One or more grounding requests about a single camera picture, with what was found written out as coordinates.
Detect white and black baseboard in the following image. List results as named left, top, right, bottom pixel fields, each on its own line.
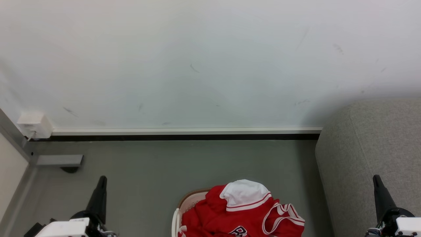
left=51, top=127, right=323, bottom=141

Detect white wall power adapter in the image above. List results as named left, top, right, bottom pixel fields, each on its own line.
left=16, top=112, right=53, bottom=139

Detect beige door panel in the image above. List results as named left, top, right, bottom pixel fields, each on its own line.
left=0, top=133, right=29, bottom=221

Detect grey metal door frame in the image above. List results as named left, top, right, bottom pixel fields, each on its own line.
left=0, top=108, right=38, bottom=237

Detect red jersey with white sleeves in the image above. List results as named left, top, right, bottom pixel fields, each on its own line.
left=179, top=179, right=280, bottom=237

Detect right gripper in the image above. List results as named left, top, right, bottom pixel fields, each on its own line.
left=366, top=175, right=421, bottom=237

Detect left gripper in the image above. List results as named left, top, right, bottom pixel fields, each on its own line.
left=35, top=176, right=110, bottom=237

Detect white laundry basket brown rim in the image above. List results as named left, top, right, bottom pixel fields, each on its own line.
left=171, top=188, right=211, bottom=237

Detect grey metal floor plate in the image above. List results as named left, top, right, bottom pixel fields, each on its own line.
left=36, top=155, right=84, bottom=167

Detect red tank top white trim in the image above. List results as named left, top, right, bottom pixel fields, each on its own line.
left=262, top=202, right=305, bottom=237

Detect grey fabric sofa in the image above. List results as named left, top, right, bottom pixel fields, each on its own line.
left=315, top=99, right=421, bottom=237

